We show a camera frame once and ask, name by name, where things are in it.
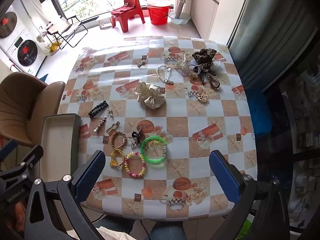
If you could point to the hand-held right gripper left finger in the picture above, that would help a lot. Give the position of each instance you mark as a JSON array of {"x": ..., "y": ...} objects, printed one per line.
[{"x": 90, "y": 172}]

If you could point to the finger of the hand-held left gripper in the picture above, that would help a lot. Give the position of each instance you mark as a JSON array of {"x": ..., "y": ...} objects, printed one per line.
[
  {"x": 7, "y": 148},
  {"x": 27, "y": 156}
]

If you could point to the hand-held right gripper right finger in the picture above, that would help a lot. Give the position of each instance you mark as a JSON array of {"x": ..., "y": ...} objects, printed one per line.
[{"x": 223, "y": 177}]

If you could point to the grey storage box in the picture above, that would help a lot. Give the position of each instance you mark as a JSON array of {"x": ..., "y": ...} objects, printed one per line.
[{"x": 57, "y": 140}]

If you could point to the black hair claw clip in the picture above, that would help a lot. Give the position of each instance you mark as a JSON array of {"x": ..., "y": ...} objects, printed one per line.
[{"x": 136, "y": 134}]

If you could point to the small silver earring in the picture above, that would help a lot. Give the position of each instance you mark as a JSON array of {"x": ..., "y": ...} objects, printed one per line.
[{"x": 110, "y": 112}]

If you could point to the black beaded hair clip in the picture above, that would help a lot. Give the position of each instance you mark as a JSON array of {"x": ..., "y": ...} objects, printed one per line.
[{"x": 98, "y": 108}]

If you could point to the cream polka dot scrunchie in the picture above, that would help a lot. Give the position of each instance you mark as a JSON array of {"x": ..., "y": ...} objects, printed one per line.
[{"x": 150, "y": 93}]

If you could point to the person's left hand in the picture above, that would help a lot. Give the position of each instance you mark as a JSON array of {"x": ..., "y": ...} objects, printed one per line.
[{"x": 18, "y": 212}]

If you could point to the silver bow hair clip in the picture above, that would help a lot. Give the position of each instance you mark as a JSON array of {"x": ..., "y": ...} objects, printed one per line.
[{"x": 99, "y": 125}]

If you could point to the bronze hair clip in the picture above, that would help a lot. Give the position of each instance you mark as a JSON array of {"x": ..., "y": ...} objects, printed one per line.
[{"x": 112, "y": 128}]

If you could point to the tan upholstered chair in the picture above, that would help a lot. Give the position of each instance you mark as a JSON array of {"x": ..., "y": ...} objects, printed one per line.
[{"x": 22, "y": 100}]

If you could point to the green plastic bangle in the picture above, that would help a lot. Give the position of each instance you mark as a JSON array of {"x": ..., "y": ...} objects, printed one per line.
[{"x": 143, "y": 146}]

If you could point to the blue plastic stool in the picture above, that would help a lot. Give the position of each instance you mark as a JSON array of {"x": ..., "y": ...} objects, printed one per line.
[{"x": 258, "y": 112}]

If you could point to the checkered printed tablecloth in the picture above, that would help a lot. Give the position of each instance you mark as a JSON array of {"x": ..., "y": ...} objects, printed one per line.
[{"x": 175, "y": 120}]

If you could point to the dark glass cabinet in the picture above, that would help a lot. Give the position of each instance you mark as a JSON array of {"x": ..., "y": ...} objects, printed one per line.
[{"x": 295, "y": 142}]

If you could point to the gold brooch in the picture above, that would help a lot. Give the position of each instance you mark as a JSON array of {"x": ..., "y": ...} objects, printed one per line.
[{"x": 202, "y": 98}]

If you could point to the white washing machine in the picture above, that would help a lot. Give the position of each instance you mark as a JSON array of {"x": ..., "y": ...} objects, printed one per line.
[{"x": 26, "y": 51}]

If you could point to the thin black hair clip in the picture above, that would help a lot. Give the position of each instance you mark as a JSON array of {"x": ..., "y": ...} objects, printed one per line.
[{"x": 202, "y": 80}]

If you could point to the clear hair claw clip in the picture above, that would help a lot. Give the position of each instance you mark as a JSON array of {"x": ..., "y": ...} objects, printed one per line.
[{"x": 186, "y": 73}]

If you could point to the yellow floor ornament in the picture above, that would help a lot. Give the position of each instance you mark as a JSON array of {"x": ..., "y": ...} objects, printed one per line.
[{"x": 53, "y": 48}]

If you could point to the white lace scrunchie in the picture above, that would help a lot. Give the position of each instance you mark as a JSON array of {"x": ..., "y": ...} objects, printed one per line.
[{"x": 216, "y": 65}]

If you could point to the small dark metal charm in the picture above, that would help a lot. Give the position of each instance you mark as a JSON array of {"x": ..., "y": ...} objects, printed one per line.
[{"x": 140, "y": 64}]

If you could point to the leopard print scrunchie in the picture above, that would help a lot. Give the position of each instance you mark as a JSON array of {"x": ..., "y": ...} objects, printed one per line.
[{"x": 203, "y": 56}]

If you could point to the black folding chair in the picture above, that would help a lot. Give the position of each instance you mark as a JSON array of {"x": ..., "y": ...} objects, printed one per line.
[{"x": 60, "y": 28}]

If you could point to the grey refrigerator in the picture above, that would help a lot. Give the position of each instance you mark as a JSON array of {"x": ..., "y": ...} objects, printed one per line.
[{"x": 267, "y": 30}]

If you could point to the white basin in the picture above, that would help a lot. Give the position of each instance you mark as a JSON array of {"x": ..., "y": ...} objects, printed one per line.
[{"x": 178, "y": 18}]

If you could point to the red plastic chair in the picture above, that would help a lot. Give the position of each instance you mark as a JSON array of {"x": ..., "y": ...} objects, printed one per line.
[{"x": 130, "y": 7}]

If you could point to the red bucket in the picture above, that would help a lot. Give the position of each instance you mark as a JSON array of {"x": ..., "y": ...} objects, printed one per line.
[{"x": 158, "y": 15}]

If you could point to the pink basin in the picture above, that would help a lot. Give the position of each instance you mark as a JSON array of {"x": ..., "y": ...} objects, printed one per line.
[{"x": 160, "y": 0}]

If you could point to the white wall cabinet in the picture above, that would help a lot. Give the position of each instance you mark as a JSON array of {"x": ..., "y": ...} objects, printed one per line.
[{"x": 210, "y": 5}]

